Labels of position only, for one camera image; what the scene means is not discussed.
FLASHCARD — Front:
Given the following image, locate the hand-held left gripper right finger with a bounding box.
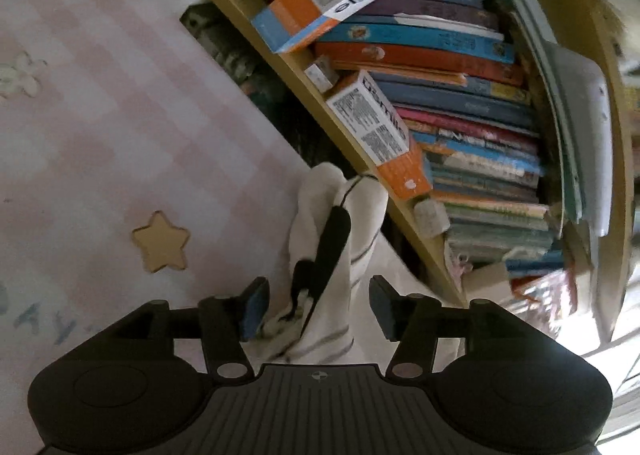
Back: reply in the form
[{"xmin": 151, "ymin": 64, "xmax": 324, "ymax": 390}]
[{"xmin": 369, "ymin": 275, "xmax": 526, "ymax": 381}]

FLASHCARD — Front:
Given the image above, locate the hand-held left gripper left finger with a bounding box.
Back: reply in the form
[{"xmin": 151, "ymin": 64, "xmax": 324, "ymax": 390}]
[{"xmin": 117, "ymin": 276, "xmax": 271, "ymax": 381}]

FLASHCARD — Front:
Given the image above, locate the cream printed t-shirt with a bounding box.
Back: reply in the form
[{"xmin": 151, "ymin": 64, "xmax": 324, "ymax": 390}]
[{"xmin": 252, "ymin": 161, "xmax": 466, "ymax": 366}]

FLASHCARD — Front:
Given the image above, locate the pink clip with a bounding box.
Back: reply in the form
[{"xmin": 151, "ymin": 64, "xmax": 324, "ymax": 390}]
[{"xmin": 447, "ymin": 242, "xmax": 475, "ymax": 281}]

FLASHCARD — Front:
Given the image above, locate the white charger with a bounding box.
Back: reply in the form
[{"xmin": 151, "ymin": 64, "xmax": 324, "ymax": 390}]
[{"xmin": 414, "ymin": 198, "xmax": 450, "ymax": 237}]

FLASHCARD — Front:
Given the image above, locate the white pen holder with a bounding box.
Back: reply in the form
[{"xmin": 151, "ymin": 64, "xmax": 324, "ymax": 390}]
[{"xmin": 462, "ymin": 262, "xmax": 516, "ymax": 308}]

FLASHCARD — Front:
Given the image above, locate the long orange white box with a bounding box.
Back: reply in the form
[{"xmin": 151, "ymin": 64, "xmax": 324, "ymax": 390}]
[{"xmin": 326, "ymin": 70, "xmax": 434, "ymax": 200}]

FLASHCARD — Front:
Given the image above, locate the row of books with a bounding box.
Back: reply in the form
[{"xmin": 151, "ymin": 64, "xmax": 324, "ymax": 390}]
[{"xmin": 235, "ymin": 0, "xmax": 616, "ymax": 316}]

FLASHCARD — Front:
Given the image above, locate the pink checked table mat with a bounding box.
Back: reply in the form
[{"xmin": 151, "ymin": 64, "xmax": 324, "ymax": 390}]
[{"xmin": 0, "ymin": 0, "xmax": 321, "ymax": 441}]

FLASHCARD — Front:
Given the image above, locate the wooden shelf board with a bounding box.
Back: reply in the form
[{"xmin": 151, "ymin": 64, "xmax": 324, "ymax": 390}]
[
  {"xmin": 202, "ymin": 0, "xmax": 468, "ymax": 308},
  {"xmin": 520, "ymin": 0, "xmax": 633, "ymax": 351}
]

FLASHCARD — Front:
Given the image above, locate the small white box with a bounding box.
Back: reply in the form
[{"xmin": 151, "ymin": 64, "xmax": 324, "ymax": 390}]
[{"xmin": 303, "ymin": 60, "xmax": 341, "ymax": 90}]

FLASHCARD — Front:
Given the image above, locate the wooden upper shelf board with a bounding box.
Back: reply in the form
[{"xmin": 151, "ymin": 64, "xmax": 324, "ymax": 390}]
[{"xmin": 520, "ymin": 0, "xmax": 633, "ymax": 351}]

